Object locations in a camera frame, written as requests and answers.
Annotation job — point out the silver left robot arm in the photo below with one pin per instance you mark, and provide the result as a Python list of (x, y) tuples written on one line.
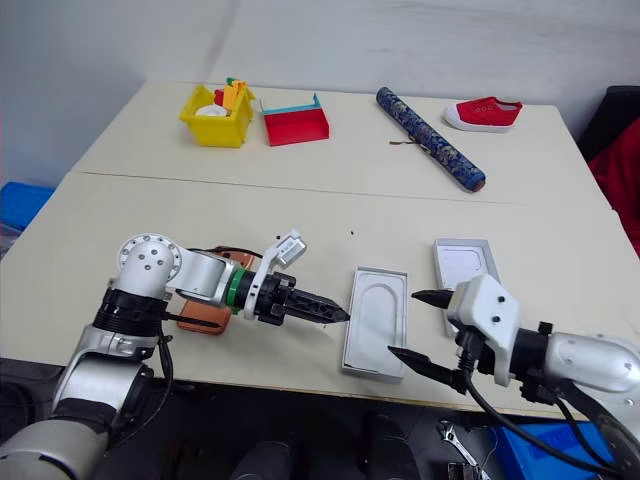
[(200, 275)]

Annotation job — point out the silver wrench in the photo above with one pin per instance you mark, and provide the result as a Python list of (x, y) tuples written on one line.
[(456, 440)]

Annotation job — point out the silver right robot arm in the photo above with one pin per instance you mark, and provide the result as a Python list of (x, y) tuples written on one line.
[(585, 360)]

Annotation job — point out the blue patterned scroll tube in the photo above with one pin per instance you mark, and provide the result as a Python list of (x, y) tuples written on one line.
[(430, 137)]

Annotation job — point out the red tray with teal rim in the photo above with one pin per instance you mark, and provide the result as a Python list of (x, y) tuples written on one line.
[(295, 127)]

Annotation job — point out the red canvas shoe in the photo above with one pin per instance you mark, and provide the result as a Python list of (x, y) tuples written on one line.
[(482, 112)]

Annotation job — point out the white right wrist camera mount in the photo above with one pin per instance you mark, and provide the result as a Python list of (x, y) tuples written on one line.
[(485, 310)]

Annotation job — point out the yellow plastic bin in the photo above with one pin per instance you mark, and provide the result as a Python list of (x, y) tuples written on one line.
[(215, 132)]

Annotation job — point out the red plastic piece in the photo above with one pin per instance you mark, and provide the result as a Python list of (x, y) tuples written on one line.
[(219, 96)]

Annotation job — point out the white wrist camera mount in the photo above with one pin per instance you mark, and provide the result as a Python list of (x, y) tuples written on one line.
[(485, 310), (289, 251)]

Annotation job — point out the white phone box lid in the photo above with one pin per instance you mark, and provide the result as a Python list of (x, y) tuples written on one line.
[(460, 260)]

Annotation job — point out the yellow plastic piece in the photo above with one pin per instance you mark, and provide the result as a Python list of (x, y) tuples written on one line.
[(242, 86)]

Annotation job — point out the blue plastic bin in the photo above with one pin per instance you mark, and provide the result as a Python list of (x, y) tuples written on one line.
[(530, 455)]

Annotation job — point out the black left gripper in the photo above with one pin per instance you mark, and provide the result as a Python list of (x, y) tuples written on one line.
[(274, 300)]

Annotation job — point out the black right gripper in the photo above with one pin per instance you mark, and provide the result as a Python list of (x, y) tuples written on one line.
[(467, 357)]

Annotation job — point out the orange phone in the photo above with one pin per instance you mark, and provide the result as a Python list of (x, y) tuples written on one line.
[(200, 322)]

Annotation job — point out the orange plastic piece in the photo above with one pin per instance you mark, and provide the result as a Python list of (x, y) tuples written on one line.
[(231, 97)]

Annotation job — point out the red cloth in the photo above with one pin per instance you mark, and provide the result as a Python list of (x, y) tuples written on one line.
[(622, 175)]

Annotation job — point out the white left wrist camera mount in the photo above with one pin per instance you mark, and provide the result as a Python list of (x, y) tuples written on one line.
[(289, 251)]

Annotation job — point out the white phone box base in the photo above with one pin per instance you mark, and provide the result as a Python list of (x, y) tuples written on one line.
[(370, 325)]

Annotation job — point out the blue plastic crate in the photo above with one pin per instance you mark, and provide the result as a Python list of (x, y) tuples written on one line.
[(22, 202)]

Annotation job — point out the black chair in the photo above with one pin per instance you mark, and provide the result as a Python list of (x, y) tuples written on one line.
[(617, 107)]

